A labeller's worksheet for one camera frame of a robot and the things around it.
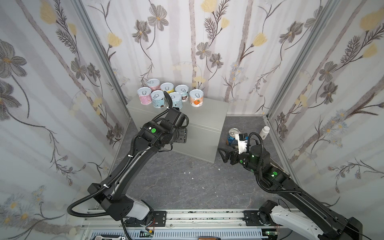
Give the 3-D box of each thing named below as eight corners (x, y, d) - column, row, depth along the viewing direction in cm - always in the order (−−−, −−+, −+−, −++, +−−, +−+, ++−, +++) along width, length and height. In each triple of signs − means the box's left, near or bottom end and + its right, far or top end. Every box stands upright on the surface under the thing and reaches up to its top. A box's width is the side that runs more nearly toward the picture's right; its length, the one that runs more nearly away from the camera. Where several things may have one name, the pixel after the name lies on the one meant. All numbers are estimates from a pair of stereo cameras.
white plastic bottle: (257, 139, 109) (263, 130, 101) (259, 134, 112) (264, 125, 104) (263, 141, 108) (269, 132, 100) (264, 136, 111) (270, 126, 103)
